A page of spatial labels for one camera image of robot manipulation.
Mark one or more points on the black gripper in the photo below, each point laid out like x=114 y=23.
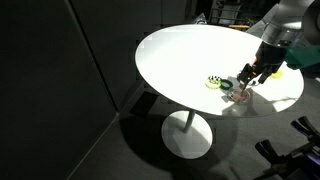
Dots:
x=270 y=56

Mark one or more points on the orange flat bar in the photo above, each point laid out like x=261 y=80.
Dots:
x=239 y=26

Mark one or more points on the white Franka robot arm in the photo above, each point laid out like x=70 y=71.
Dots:
x=290 y=16

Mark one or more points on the dark metal rack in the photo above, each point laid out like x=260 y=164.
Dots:
x=230 y=11

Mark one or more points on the black spring clamp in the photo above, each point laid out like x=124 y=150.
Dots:
x=270 y=150
x=305 y=128

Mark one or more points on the white table pedestal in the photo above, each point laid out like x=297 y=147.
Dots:
x=186 y=135

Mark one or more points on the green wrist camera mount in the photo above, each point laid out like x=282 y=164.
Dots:
x=301 y=56

